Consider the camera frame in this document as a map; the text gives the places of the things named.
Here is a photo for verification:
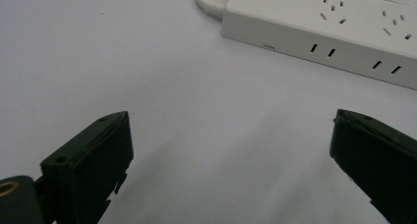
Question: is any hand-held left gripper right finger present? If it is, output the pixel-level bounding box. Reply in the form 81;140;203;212
328;108;417;224

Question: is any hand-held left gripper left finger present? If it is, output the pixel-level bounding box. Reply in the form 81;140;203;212
39;110;135;224

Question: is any white power strip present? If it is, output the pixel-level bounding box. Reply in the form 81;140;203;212
219;0;417;90

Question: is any white power strip cable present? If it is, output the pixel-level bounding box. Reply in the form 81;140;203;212
195;0;236;22

